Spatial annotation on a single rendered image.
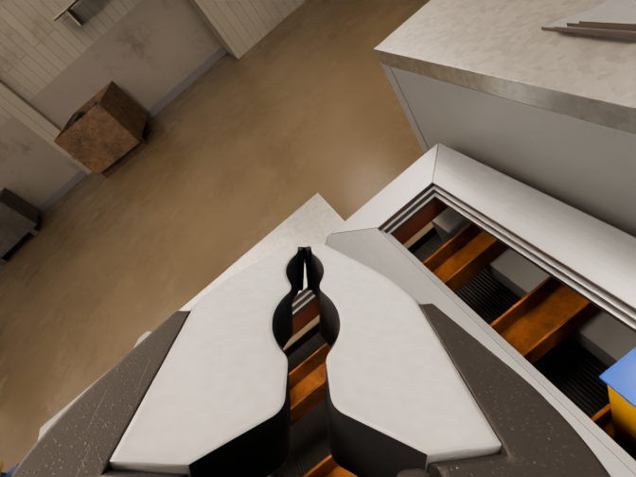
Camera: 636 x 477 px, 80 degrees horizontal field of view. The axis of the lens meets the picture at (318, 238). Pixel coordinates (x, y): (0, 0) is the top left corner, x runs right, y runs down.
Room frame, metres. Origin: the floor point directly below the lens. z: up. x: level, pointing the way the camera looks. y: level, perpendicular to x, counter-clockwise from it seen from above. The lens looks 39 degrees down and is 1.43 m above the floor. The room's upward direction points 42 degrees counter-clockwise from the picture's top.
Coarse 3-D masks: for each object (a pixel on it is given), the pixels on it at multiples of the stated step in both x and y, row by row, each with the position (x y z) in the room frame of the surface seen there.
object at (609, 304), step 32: (448, 192) 0.55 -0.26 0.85; (384, 224) 0.61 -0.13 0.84; (480, 224) 0.45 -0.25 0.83; (544, 256) 0.31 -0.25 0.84; (448, 288) 0.39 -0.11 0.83; (576, 288) 0.25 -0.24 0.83; (480, 320) 0.31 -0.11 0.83; (512, 352) 0.24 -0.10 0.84; (544, 384) 0.18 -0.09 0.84; (576, 416) 0.13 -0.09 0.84
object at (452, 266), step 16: (464, 240) 0.54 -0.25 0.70; (480, 240) 0.53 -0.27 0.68; (496, 240) 0.47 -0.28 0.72; (432, 256) 0.55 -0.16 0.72; (448, 256) 0.55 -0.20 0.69; (464, 256) 0.52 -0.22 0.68; (480, 256) 0.47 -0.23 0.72; (496, 256) 0.47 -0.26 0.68; (432, 272) 0.55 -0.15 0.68; (448, 272) 0.52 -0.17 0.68; (464, 272) 0.47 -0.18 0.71; (320, 352) 0.57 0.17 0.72; (304, 368) 0.57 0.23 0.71; (320, 368) 0.56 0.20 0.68; (304, 384) 0.56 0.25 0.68; (320, 384) 0.49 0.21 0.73; (304, 400) 0.50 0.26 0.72; (320, 400) 0.50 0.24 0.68
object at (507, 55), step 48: (432, 0) 0.85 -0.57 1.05; (480, 0) 0.69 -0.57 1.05; (528, 0) 0.57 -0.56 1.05; (576, 0) 0.48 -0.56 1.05; (384, 48) 0.82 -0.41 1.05; (432, 48) 0.68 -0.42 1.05; (480, 48) 0.56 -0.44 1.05; (528, 48) 0.47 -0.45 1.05; (576, 48) 0.40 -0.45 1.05; (624, 48) 0.34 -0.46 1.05; (528, 96) 0.41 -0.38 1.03; (576, 96) 0.33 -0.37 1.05; (624, 96) 0.28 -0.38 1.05
